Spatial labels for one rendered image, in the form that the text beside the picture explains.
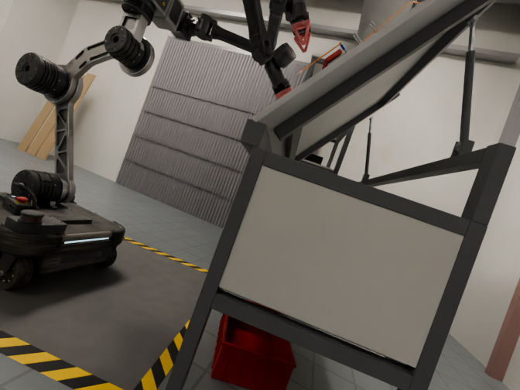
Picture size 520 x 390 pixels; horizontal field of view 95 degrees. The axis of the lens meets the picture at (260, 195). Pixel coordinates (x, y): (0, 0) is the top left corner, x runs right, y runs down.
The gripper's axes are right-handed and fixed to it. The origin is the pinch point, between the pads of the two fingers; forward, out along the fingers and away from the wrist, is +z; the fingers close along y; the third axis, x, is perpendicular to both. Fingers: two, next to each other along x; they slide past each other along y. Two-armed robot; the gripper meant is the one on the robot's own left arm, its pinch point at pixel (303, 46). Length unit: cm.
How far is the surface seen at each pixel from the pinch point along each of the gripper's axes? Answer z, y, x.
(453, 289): 82, -33, -26
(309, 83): 26.9, -32.7, 0.4
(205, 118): -72, 261, 165
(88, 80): -179, 246, 365
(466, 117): 40, -11, -44
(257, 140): 39, -36, 16
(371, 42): 19.3, -29.5, -16.3
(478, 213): 66, -30, -34
